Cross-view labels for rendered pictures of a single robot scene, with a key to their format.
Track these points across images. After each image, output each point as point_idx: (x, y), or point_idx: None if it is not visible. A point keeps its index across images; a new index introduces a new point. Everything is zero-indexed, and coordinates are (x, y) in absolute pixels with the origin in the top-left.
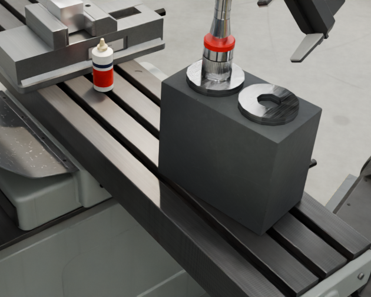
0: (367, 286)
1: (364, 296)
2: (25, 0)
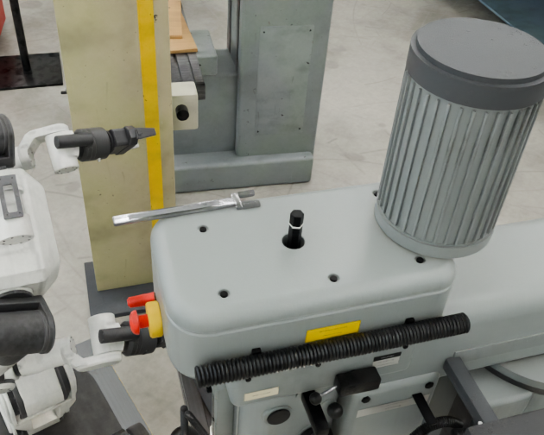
0: (112, 433)
1: (119, 428)
2: None
